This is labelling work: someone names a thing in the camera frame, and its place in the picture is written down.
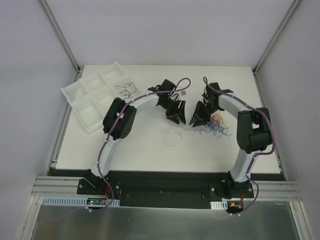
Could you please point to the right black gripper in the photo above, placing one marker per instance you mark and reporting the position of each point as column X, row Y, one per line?
column 203, row 110

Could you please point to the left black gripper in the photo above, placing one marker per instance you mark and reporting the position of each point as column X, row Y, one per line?
column 175, row 109

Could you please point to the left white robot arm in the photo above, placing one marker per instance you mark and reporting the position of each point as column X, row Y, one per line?
column 118, row 123

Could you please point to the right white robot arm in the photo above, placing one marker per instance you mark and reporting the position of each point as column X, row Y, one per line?
column 254, row 134

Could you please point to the white foam compartment tray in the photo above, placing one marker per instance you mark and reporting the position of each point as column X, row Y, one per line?
column 91, row 96

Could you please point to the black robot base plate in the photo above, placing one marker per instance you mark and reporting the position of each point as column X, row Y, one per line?
column 150, row 189

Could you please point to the right white cable duct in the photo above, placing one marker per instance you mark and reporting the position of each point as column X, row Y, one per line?
column 219, row 205

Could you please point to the white cable duct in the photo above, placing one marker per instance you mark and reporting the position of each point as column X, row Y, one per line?
column 219, row 205
column 71, row 201

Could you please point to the left aluminium frame post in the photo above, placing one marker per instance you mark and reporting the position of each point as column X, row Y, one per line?
column 59, row 34

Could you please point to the aluminium frame post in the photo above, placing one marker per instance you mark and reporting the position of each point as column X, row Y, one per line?
column 59, row 34
column 293, row 7

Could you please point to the aluminium front rail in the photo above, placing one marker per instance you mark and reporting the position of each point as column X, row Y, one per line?
column 55, row 186

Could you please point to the right aluminium frame post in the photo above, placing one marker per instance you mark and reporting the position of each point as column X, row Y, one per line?
column 293, row 7

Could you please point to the left white cable duct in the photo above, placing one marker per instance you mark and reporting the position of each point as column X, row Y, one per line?
column 71, row 201

